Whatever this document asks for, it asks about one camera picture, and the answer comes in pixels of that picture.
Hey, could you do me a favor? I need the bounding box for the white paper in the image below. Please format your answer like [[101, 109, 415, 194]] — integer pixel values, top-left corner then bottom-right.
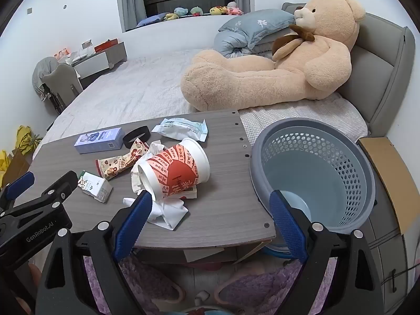
[[123, 140, 189, 230]]

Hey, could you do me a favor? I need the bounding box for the black tape roll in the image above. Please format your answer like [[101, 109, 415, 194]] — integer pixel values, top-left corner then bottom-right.
[[123, 126, 151, 149]]

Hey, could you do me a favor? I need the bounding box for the grey upholstered headboard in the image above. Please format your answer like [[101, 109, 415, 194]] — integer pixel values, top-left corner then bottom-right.
[[282, 3, 416, 138]]

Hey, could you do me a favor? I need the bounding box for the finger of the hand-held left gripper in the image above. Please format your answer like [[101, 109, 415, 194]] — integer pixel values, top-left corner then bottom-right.
[[11, 170, 78, 219], [0, 171, 35, 210]]

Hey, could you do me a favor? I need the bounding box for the blue cushion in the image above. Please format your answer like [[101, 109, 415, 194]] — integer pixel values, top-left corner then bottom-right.
[[136, 12, 169, 27]]

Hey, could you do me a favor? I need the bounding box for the brown cardboard sheet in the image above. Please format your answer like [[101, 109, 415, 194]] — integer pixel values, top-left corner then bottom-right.
[[357, 137, 420, 237]]

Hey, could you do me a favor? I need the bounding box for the purple rectangular box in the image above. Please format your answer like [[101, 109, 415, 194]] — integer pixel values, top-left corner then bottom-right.
[[74, 127, 125, 155]]

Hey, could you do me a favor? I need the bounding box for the grey chair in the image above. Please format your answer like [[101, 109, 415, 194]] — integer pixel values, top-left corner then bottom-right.
[[42, 63, 84, 112]]

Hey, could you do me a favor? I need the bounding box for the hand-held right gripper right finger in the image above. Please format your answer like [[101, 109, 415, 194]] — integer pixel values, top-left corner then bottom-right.
[[269, 190, 384, 315]]

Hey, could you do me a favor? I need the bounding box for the bed with white sheet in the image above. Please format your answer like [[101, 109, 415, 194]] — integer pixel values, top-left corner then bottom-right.
[[43, 48, 370, 145]]

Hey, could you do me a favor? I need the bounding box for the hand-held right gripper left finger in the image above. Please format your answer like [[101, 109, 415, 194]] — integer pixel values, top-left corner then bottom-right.
[[35, 190, 153, 315]]

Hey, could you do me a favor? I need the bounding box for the white bedside table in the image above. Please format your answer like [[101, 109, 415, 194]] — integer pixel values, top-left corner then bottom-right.
[[57, 41, 128, 79]]

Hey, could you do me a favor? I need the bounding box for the brown cardboard box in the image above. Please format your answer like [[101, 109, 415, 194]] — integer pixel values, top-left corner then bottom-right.
[[2, 151, 33, 187]]

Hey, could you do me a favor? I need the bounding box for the purple fluffy rug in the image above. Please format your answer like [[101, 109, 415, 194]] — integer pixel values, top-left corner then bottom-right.
[[82, 256, 338, 315]]

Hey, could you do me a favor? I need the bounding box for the green and white small carton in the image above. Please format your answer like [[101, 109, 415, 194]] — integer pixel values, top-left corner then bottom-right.
[[78, 171, 113, 203]]

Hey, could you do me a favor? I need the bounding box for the pale blue wet wipe packet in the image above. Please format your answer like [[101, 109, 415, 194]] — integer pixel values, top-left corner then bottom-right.
[[151, 117, 209, 142]]

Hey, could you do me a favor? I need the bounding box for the red and white paper cup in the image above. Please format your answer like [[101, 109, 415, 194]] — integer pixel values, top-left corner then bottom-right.
[[136, 138, 211, 201]]

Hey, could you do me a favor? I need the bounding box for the grey cloth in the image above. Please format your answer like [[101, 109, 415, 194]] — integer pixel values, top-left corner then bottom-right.
[[32, 57, 63, 92]]

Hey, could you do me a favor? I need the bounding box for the pink slipper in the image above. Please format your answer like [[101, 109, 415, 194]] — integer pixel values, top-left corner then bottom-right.
[[213, 269, 266, 306], [144, 267, 185, 304]]

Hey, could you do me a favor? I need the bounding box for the folded blue grey duvet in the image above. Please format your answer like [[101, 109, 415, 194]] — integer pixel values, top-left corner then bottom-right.
[[214, 29, 276, 58]]

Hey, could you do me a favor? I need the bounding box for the patterned snack wrapper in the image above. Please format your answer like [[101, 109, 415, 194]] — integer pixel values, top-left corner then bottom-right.
[[96, 139, 150, 181]]

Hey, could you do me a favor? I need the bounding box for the large beige teddy bear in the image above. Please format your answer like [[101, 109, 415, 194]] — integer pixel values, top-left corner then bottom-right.
[[180, 0, 366, 112]]

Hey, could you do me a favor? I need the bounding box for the blue grey flowered pillow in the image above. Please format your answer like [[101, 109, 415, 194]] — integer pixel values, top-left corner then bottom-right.
[[218, 9, 296, 48]]

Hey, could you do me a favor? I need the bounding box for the grey perforated plastic basket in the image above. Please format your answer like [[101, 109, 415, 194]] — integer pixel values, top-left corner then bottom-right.
[[249, 117, 376, 235]]

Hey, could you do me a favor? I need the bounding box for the yellow crumpled bag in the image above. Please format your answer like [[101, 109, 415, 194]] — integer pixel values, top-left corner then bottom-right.
[[0, 125, 43, 178]]

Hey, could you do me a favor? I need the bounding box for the red flat box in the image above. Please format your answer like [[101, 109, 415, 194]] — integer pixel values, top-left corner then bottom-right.
[[94, 39, 119, 52]]

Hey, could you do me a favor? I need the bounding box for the grey bedside cabinet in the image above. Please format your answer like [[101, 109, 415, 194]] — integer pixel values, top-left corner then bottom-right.
[[367, 184, 420, 302]]

